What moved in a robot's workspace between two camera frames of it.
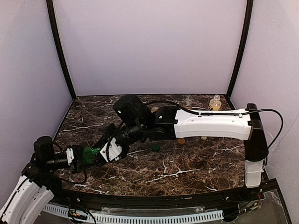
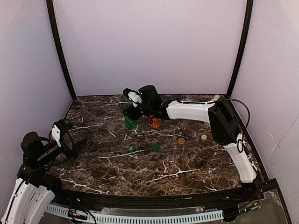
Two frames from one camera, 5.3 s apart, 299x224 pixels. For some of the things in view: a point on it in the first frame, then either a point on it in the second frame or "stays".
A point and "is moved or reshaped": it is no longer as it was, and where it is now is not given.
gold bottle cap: x=181 y=141 stays
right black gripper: x=108 y=136 -> x=137 y=112
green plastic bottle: x=88 y=154 is moved or reshaped
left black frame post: x=51 y=18 stays
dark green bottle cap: x=156 y=147 stays
